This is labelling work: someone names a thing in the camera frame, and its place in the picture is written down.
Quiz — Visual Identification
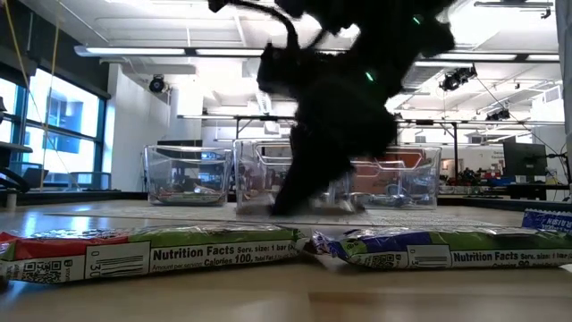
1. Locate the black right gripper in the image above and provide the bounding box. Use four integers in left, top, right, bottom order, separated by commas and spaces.
271, 62, 399, 215

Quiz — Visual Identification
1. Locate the clear plastic bin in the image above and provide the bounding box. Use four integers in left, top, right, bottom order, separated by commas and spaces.
231, 137, 358, 216
348, 145, 442, 211
143, 144, 233, 208

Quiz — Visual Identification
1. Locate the orange background cabinet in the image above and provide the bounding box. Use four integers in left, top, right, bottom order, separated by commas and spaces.
352, 149, 425, 180

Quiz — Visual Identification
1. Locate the cluttered background desk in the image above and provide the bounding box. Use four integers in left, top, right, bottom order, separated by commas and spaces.
440, 176, 572, 202

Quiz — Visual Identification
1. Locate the black computer monitor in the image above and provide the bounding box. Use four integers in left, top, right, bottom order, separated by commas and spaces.
502, 141, 549, 178

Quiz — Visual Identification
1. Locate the long ceiling light strip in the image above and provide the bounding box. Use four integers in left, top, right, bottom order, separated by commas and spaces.
73, 44, 562, 63

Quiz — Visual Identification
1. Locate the large room window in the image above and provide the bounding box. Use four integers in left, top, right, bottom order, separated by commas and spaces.
0, 66, 106, 191

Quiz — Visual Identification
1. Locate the grey desk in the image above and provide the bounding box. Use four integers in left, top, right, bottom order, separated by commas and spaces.
0, 140, 35, 211

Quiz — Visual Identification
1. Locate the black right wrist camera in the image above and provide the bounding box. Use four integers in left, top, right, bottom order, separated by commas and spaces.
257, 42, 314, 96

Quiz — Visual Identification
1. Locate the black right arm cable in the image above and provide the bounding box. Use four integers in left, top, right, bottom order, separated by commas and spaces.
208, 0, 299, 50

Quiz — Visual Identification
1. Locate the black ceiling camera cluster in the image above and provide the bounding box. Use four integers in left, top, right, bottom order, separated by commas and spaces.
440, 65, 478, 93

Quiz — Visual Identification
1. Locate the yellow extension cable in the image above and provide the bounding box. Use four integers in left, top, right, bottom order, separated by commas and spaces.
3, 0, 80, 190

